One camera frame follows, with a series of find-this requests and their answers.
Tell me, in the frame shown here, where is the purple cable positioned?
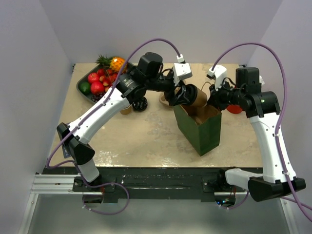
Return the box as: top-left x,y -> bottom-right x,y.
45,38 -> 186,169
211,42 -> 312,212

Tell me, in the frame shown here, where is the green paper bag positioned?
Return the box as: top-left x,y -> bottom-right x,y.
174,104 -> 222,156

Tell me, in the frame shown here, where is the green lime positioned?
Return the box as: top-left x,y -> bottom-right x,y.
79,82 -> 91,96

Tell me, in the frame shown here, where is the stack of cup carriers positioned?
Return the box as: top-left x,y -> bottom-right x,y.
158,93 -> 170,107

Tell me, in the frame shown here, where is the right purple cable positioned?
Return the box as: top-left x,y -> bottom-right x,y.
211,42 -> 312,212

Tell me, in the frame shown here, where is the grey fruit tray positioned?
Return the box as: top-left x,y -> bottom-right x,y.
76,60 -> 137,103

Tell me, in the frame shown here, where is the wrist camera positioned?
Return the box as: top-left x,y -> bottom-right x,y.
206,65 -> 227,91
172,63 -> 193,86

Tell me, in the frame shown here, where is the single brown paper cup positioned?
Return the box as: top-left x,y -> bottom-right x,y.
190,87 -> 208,108

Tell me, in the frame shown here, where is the red apple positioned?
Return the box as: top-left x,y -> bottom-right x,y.
90,81 -> 105,95
87,73 -> 100,84

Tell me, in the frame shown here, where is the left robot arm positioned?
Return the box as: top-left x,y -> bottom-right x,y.
57,52 -> 192,191

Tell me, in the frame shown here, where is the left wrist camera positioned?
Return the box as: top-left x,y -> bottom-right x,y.
172,63 -> 193,86

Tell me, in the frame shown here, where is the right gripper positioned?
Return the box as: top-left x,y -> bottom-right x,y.
208,78 -> 244,112

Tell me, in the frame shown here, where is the aluminium rail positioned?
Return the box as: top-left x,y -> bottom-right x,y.
31,174 -> 76,195

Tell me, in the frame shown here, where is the stack of paper cups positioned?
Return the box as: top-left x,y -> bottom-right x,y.
120,105 -> 132,115

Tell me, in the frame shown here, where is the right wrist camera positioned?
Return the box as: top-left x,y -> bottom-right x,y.
206,65 -> 227,91

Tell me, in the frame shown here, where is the toy pineapple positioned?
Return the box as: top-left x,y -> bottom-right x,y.
96,54 -> 125,73

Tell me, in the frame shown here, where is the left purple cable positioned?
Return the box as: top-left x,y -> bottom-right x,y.
45,38 -> 186,169

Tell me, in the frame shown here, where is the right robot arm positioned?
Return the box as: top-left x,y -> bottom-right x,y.
207,65 -> 306,202

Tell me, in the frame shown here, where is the stack of black lids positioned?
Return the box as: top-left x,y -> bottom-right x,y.
132,97 -> 148,112

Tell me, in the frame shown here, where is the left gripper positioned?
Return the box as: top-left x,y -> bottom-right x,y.
147,71 -> 190,106

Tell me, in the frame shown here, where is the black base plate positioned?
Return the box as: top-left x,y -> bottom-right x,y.
42,166 -> 264,203

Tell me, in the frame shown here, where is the red straw cup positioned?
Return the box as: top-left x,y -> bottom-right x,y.
226,105 -> 243,114

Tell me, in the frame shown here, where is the black cup lid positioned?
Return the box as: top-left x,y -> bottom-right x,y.
184,84 -> 197,106

